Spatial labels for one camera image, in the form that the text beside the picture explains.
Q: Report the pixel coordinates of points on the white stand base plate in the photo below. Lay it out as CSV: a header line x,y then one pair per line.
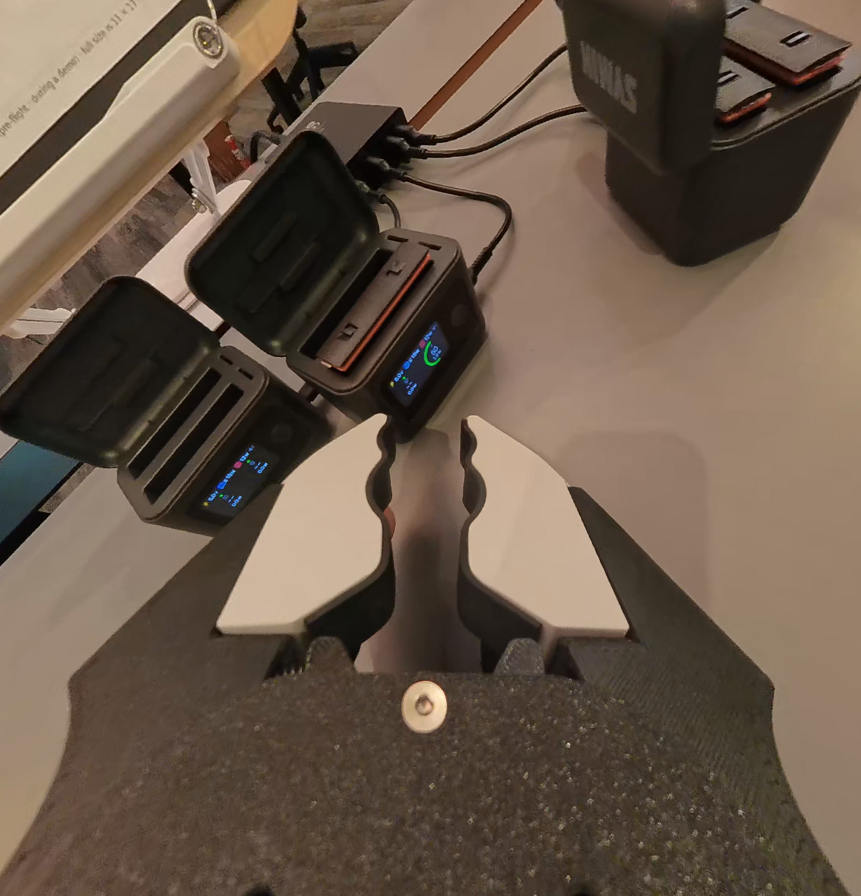
x,y
161,283

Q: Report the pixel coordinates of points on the dark blue pad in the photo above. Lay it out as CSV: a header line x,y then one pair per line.
x,y
18,504

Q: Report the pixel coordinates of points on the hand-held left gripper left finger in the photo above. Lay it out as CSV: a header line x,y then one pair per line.
x,y
311,546

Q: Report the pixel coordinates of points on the black charging hub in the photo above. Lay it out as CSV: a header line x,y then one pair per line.
x,y
360,115

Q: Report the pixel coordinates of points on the black chair base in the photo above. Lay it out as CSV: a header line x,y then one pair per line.
x,y
280,91

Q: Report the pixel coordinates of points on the instruction sheet on wooden stand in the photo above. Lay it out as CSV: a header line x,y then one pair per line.
x,y
262,35

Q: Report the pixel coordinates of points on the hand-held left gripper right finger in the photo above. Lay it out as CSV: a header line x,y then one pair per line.
x,y
542,553

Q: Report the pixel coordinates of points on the black battery charging case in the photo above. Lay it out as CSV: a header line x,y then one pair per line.
x,y
262,245
717,203
88,378

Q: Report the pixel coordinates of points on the white paper poster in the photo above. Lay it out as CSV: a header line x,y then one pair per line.
x,y
67,63

